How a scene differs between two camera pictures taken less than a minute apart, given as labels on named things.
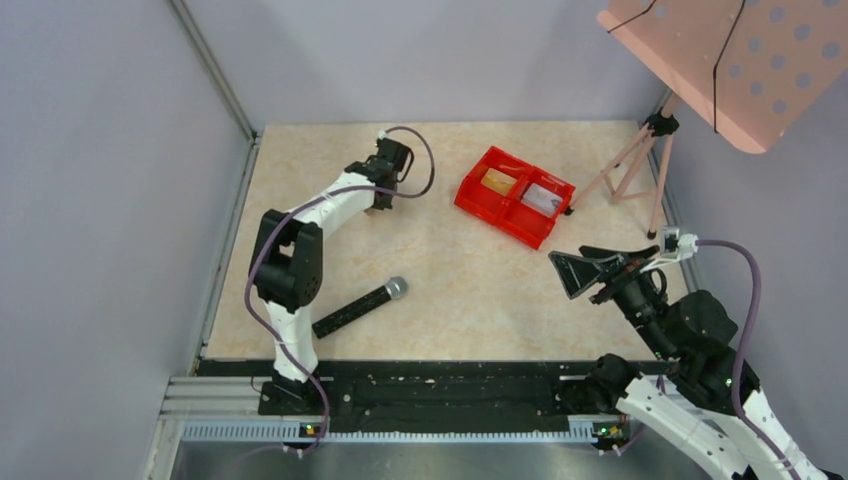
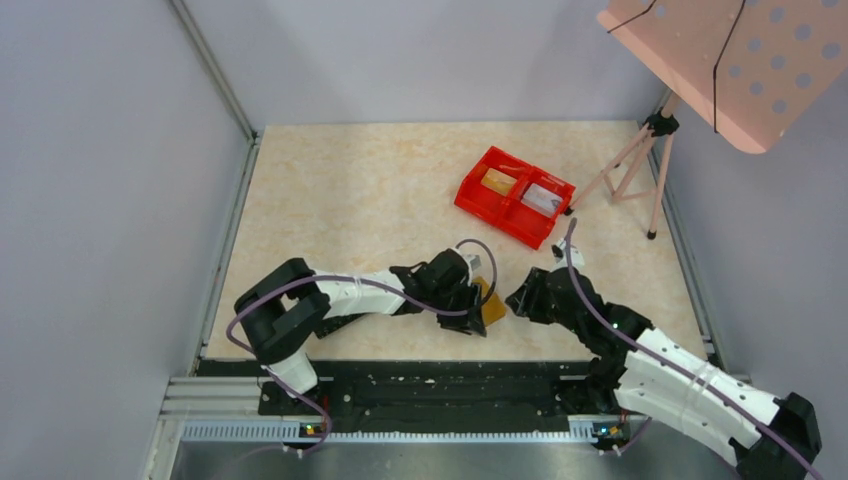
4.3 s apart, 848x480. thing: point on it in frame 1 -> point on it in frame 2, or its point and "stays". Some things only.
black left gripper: x=389 y=163 -> x=465 y=307
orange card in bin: x=498 y=182 stays
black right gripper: x=610 y=278 -> x=534 y=295
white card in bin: x=541 y=199 stays
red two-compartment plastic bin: x=527 y=200 stays
